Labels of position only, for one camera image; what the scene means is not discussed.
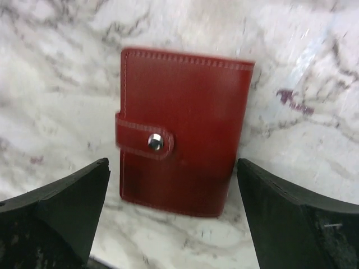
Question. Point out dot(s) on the red leather card holder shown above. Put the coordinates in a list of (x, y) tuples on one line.
[(178, 129)]

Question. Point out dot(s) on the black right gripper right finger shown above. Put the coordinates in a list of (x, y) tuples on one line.
[(293, 227)]

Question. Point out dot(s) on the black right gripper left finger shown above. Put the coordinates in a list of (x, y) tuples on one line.
[(54, 226)]

